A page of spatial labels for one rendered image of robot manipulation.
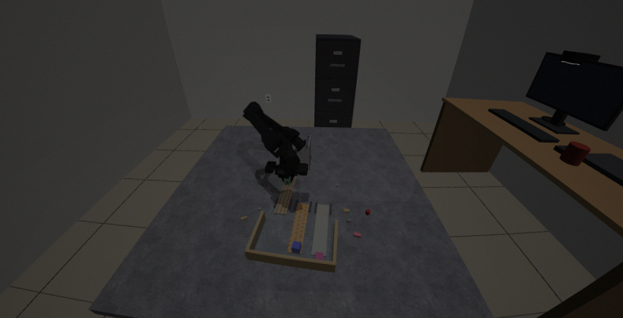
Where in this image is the tan striped strip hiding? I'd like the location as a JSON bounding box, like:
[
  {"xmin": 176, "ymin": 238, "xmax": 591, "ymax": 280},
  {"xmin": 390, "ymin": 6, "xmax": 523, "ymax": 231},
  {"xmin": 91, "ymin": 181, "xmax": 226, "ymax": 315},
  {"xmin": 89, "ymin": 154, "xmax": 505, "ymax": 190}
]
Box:
[{"xmin": 275, "ymin": 177, "xmax": 296, "ymax": 212}]

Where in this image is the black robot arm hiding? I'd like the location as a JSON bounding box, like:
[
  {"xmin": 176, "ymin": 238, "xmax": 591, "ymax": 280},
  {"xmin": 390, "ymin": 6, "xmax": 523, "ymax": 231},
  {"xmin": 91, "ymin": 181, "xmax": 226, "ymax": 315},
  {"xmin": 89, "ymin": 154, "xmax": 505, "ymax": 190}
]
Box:
[{"xmin": 243, "ymin": 102, "xmax": 306, "ymax": 179}]

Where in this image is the grey flat strip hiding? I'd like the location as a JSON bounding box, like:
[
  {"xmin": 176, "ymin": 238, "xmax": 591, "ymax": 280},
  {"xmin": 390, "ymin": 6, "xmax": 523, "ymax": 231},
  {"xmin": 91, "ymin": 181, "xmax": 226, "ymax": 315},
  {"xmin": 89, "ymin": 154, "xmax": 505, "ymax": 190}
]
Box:
[{"xmin": 317, "ymin": 204, "xmax": 330, "ymax": 216}]

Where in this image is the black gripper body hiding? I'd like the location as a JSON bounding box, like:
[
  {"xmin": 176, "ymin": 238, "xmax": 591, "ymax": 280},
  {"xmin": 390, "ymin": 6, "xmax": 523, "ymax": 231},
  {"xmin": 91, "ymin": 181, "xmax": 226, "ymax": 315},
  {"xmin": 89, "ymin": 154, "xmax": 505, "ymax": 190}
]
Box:
[{"xmin": 265, "ymin": 157, "xmax": 308, "ymax": 175}]

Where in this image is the tan strip with orange polka dots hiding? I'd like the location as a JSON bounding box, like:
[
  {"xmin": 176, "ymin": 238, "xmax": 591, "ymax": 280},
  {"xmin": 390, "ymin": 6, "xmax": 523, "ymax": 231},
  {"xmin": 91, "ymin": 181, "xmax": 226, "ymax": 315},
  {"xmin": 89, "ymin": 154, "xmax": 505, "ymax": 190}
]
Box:
[{"xmin": 295, "ymin": 203, "xmax": 309, "ymax": 215}]

